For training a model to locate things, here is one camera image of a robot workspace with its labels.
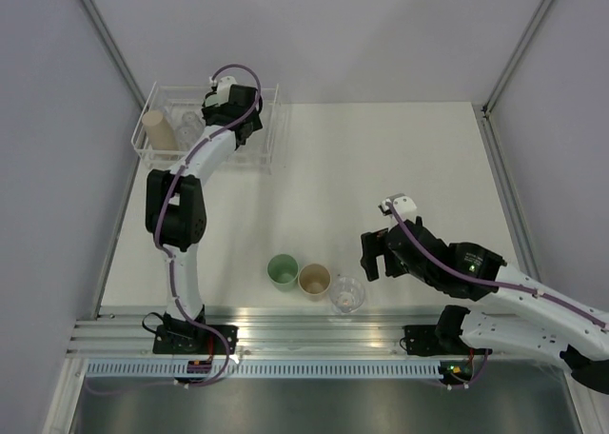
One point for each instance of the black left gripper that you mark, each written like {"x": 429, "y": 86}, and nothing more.
{"x": 208, "y": 112}

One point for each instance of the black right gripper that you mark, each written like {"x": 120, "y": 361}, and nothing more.
{"x": 372, "y": 245}

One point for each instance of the clear faceted glass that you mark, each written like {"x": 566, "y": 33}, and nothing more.
{"x": 346, "y": 295}
{"x": 186, "y": 136}
{"x": 191, "y": 118}

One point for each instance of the beige plastic cup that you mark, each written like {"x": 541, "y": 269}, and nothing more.
{"x": 159, "y": 132}
{"x": 314, "y": 281}

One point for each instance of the short green plastic cup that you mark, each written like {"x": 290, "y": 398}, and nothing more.
{"x": 283, "y": 271}

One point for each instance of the tall green plastic cup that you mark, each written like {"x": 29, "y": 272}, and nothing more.
{"x": 212, "y": 100}

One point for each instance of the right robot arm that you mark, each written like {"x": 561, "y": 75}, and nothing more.
{"x": 510, "y": 311}

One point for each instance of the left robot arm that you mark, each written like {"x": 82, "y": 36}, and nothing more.
{"x": 175, "y": 213}

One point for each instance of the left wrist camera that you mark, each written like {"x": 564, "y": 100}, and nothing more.
{"x": 222, "y": 87}

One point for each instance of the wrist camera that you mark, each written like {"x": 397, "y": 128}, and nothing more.
{"x": 402, "y": 204}
{"x": 222, "y": 87}

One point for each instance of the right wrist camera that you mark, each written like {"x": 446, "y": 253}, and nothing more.
{"x": 402, "y": 204}

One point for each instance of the white wire dish rack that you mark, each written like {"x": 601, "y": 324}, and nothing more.
{"x": 173, "y": 101}

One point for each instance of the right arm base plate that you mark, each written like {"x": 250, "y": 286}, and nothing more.
{"x": 427, "y": 341}

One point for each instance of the left aluminium frame post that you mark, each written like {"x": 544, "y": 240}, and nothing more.
{"x": 102, "y": 31}

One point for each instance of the aluminium frame post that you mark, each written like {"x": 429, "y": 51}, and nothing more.
{"x": 102, "y": 31}
{"x": 523, "y": 45}

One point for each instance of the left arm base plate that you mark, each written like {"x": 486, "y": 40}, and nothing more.
{"x": 178, "y": 337}

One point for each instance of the aluminium mounting rail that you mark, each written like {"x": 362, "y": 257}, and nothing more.
{"x": 261, "y": 334}

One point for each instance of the white slotted cable duct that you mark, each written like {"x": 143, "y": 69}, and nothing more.
{"x": 333, "y": 369}

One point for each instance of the right aluminium frame post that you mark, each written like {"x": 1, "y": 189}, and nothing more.
{"x": 523, "y": 45}

